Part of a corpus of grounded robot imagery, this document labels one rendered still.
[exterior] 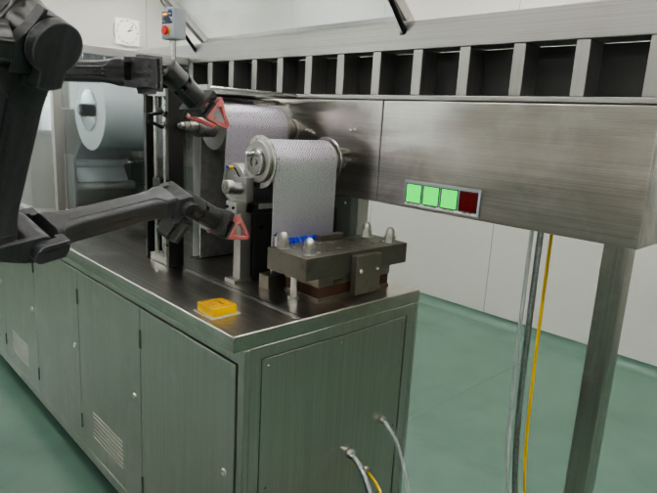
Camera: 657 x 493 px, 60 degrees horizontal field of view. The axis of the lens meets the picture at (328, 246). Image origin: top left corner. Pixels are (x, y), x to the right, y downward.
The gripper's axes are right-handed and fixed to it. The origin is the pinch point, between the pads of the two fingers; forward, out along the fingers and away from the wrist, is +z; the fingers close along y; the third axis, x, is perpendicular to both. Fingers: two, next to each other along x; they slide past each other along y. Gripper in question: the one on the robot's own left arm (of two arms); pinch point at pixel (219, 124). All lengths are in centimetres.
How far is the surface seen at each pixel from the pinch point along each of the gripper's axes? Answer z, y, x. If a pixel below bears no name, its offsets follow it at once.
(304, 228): 38.2, 5.8, -5.5
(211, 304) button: 18.1, 15.9, -40.2
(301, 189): 29.3, 5.9, 2.2
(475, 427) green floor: 194, 4, -13
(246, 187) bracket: 18.5, -1.4, -6.5
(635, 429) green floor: 241, 54, 26
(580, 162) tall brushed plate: 38, 75, 26
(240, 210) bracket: 21.3, -1.5, -12.6
